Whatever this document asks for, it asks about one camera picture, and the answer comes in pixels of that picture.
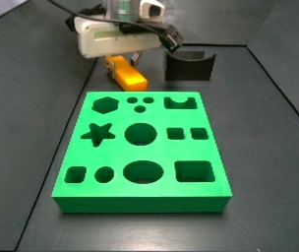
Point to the green shape sorter board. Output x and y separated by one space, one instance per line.
142 156

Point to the black curved fixture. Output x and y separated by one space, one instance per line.
189 66

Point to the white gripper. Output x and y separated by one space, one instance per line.
100 39

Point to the yellow rectangular block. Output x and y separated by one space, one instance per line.
127 77

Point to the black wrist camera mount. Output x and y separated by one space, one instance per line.
169 35

